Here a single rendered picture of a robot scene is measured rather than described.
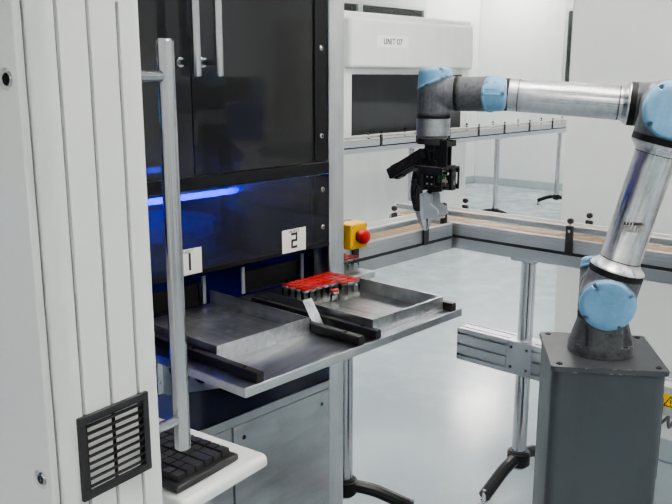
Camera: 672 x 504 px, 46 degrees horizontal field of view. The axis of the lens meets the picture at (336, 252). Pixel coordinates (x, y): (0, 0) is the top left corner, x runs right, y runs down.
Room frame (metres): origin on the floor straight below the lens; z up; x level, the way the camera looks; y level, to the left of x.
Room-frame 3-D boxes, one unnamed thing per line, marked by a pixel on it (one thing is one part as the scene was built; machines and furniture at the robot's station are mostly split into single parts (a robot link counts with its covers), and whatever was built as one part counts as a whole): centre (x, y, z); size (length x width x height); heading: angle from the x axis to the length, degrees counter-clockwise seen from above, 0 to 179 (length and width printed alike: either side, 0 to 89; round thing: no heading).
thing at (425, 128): (1.81, -0.22, 1.32); 0.08 x 0.08 x 0.05
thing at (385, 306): (1.87, -0.04, 0.90); 0.34 x 0.26 x 0.04; 47
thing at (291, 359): (1.78, 0.10, 0.87); 0.70 x 0.48 x 0.02; 138
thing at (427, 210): (1.79, -0.21, 1.13); 0.06 x 0.03 x 0.09; 48
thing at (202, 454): (1.29, 0.37, 0.82); 0.40 x 0.14 x 0.02; 55
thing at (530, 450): (2.61, -0.65, 0.07); 0.50 x 0.08 x 0.14; 138
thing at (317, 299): (1.93, 0.02, 0.90); 0.18 x 0.02 x 0.05; 137
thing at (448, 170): (1.80, -0.22, 1.24); 0.09 x 0.08 x 0.12; 48
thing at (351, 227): (2.21, -0.04, 1.00); 0.08 x 0.07 x 0.07; 48
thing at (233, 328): (1.70, 0.27, 0.90); 0.34 x 0.26 x 0.04; 48
